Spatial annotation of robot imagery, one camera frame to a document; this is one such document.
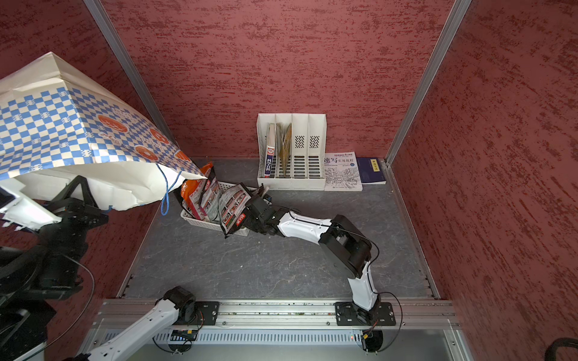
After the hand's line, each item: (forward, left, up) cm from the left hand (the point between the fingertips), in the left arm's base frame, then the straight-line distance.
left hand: (88, 184), depth 44 cm
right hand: (+14, -21, -45) cm, 52 cm away
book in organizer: (+42, -30, -30) cm, 60 cm away
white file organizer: (+50, -39, -37) cm, 74 cm away
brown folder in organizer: (+47, -36, -31) cm, 67 cm away
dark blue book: (+51, -81, -53) cm, 109 cm away
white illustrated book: (+49, -65, -51) cm, 96 cm away
